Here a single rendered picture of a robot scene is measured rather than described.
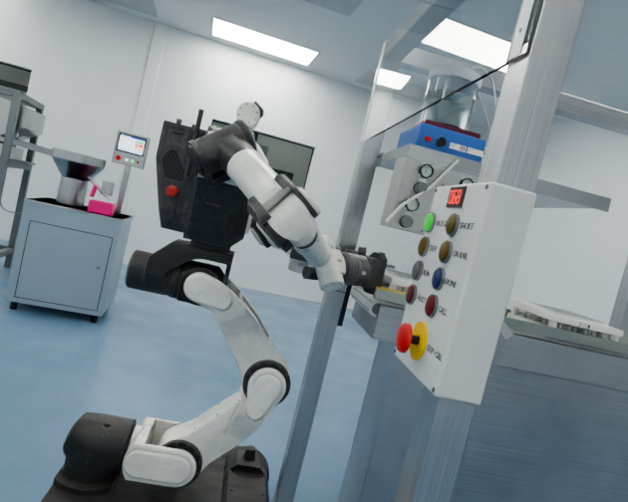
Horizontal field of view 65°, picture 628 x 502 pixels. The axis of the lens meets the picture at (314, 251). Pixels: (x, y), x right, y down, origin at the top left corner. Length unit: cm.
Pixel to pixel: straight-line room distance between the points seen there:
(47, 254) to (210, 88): 342
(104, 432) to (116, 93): 527
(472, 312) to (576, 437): 129
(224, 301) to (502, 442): 96
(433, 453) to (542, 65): 56
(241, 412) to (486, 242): 106
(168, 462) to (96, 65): 553
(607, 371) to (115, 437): 148
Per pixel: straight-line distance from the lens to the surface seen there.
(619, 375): 181
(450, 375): 61
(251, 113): 144
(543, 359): 165
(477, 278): 60
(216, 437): 159
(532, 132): 76
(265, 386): 148
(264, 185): 107
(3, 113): 469
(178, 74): 650
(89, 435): 163
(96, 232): 369
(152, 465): 159
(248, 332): 147
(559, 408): 179
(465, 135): 148
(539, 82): 77
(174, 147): 140
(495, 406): 168
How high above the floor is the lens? 107
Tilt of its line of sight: 4 degrees down
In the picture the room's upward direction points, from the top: 14 degrees clockwise
